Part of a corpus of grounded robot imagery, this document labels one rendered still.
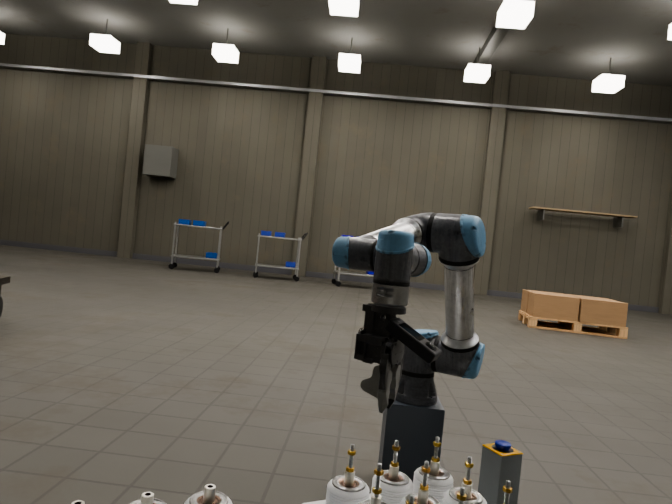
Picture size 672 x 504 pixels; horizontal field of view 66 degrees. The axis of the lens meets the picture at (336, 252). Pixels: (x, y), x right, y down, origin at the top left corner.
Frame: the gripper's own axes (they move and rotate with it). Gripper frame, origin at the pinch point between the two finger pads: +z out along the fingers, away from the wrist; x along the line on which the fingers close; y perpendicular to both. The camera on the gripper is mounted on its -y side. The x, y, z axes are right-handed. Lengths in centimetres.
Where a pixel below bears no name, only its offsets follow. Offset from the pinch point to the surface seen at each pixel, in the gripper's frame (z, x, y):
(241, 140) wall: -242, -824, 707
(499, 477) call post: 21.1, -32.4, -18.5
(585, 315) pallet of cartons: 25, -594, -24
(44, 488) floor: 47, 3, 100
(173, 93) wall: -334, -756, 858
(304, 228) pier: -59, -878, 553
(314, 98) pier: -345, -875, 558
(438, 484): 22.6, -22.0, -6.4
